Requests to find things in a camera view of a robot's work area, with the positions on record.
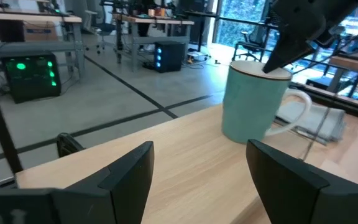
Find computer tower blue lights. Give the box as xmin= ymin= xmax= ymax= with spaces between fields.
xmin=153 ymin=41 xmax=186 ymax=74

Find teal mug white handle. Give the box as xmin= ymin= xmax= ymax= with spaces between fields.
xmin=221 ymin=60 xmax=313 ymax=145

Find wooden top grey desk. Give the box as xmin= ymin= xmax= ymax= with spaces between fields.
xmin=0 ymin=10 xmax=86 ymax=80
xmin=111 ymin=13 xmax=196 ymax=73

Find cardboard box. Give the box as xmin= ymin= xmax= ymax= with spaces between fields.
xmin=22 ymin=21 xmax=59 ymax=42

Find black clamp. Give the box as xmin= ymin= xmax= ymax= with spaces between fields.
xmin=56 ymin=133 xmax=86 ymax=158

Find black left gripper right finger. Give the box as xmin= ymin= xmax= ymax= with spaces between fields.
xmin=246 ymin=139 xmax=358 ymax=224

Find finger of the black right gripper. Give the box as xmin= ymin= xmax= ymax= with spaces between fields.
xmin=262 ymin=33 xmax=318 ymax=75

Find black office chair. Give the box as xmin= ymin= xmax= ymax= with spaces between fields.
xmin=232 ymin=22 xmax=280 ymax=63

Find computer tower green lights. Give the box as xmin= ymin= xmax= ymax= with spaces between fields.
xmin=0 ymin=52 xmax=63 ymax=105

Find grey folded cloth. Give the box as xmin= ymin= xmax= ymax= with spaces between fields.
xmin=273 ymin=101 xmax=347 ymax=146

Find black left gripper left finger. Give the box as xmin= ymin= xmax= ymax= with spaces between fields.
xmin=52 ymin=141 xmax=155 ymax=224

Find white office chair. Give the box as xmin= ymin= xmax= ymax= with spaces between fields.
xmin=83 ymin=5 xmax=117 ymax=54

